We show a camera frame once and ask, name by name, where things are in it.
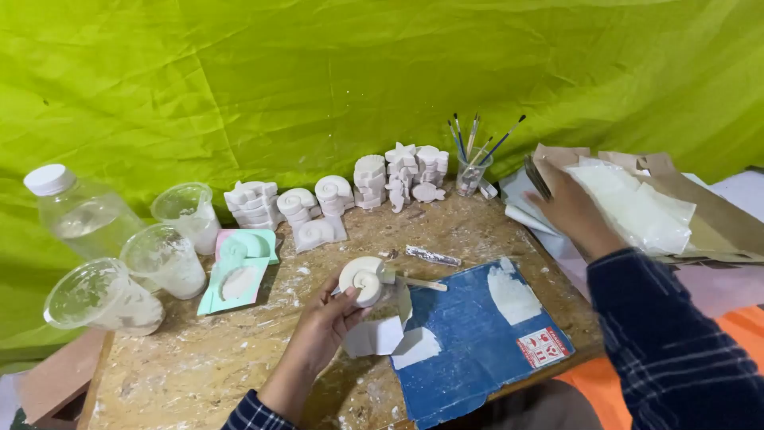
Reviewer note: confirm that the small white plaster piece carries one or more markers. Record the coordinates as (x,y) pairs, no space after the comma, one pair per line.
(488,189)

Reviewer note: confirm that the dark sandpaper sheets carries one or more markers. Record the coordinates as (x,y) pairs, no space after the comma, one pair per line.
(537,176)

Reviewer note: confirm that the mint green snail mold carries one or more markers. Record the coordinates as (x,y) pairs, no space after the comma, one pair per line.
(253,245)

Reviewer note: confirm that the blue cardboard sheet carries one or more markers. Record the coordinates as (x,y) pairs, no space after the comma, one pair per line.
(477,346)

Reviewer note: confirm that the white plastic bag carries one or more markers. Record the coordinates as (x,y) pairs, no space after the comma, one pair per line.
(632,206)

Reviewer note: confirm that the white paper sheets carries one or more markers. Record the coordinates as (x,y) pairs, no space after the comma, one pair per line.
(522,206)

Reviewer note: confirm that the white paper sheet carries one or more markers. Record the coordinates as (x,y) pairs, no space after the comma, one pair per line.
(373,337)

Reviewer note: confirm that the clear glass brush holder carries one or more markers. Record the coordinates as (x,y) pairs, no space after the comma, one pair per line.
(471,176)

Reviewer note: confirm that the clear plastic bottle white cap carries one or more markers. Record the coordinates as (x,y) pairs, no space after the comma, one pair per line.
(80,212)

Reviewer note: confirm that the clear plastic cup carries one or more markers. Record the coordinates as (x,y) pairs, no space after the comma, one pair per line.
(192,218)
(107,298)
(167,263)

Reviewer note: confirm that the orange cloth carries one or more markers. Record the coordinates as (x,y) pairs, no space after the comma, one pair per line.
(740,334)

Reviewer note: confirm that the white plaster snail shell cast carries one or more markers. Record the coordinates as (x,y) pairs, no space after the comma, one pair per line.
(365,280)

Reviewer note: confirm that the mint green mold with plaster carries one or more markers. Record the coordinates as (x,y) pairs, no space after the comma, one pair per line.
(236,285)

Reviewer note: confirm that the brown paper bag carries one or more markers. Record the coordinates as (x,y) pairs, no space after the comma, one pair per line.
(716,215)

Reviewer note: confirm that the long dark blue paintbrush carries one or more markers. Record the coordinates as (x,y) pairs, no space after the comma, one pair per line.
(504,137)

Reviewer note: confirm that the person's right hand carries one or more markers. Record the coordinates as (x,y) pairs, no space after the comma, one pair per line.
(573,209)

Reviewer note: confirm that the green tarp backdrop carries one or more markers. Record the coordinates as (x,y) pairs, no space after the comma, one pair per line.
(239,71)

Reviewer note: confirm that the wooden stick tool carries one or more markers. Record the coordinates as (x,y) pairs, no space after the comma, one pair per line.
(421,282)

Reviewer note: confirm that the pink silicone mold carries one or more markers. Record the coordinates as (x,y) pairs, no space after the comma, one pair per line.
(219,239)

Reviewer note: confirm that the plaster covered stick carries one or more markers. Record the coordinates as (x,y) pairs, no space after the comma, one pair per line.
(433,256)

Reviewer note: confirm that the brown board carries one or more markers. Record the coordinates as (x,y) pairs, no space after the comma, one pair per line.
(57,373)

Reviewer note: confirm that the person's left hand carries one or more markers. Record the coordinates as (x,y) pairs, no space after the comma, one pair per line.
(325,334)

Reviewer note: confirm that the row of white plaster figures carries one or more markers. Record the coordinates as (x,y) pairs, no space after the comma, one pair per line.
(370,179)

